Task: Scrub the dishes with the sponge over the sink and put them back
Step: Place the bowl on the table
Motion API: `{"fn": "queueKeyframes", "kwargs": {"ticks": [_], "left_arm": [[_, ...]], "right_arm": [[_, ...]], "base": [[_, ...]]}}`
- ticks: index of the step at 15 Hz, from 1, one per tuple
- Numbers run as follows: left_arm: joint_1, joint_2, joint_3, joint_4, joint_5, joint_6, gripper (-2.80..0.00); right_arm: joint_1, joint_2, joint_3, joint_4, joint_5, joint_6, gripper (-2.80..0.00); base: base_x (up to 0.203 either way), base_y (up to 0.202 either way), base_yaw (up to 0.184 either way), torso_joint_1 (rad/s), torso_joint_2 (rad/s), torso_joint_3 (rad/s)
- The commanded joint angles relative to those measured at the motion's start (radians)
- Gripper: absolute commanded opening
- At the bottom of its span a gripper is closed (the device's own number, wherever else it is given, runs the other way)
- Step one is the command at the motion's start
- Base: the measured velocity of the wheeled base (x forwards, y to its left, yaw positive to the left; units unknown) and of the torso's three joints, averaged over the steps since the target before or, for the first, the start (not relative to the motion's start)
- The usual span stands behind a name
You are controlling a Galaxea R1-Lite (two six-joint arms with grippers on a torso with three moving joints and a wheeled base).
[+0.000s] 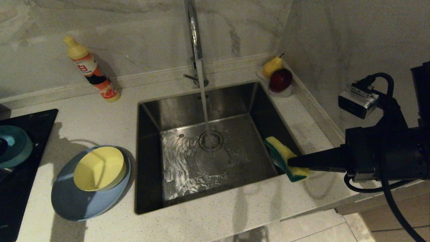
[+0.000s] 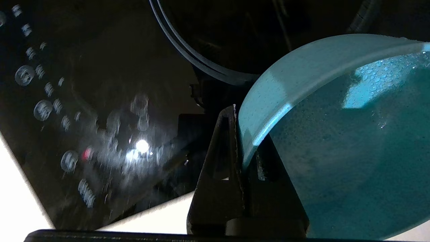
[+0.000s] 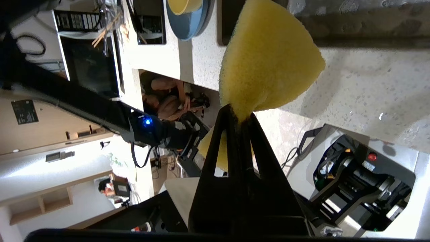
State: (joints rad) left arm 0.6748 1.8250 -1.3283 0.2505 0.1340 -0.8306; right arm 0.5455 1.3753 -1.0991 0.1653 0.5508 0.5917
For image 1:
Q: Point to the orange white dish soap bottle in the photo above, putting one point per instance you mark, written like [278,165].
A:
[90,69]

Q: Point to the round metal drain strainer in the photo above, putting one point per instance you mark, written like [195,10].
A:
[211,141]

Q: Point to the yellow sponge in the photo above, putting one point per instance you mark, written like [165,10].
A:
[284,149]

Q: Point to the chrome kitchen faucet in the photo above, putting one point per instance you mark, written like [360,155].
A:
[195,40]

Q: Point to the dark red apple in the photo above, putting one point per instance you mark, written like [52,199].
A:
[280,80]

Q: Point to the yellow pear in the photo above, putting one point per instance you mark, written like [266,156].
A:
[270,67]

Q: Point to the black induction cooktop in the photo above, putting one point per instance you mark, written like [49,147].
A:
[33,121]

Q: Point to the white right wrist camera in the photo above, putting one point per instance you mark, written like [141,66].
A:
[357,102]

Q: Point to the running water stream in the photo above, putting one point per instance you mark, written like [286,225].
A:
[202,101]

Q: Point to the teal bowl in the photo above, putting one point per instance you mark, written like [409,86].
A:
[20,151]

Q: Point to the stainless steel sink basin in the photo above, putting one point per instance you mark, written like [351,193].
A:
[242,161]

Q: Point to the wooden cabinet front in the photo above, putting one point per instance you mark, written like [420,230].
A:
[413,215]

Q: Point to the blue plate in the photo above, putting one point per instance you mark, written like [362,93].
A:
[77,205]

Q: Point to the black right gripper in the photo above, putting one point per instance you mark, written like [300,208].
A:
[379,154]

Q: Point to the yellow bowl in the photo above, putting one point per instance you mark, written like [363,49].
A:
[99,169]

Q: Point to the small white fruit dish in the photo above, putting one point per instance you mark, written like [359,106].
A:
[284,94]

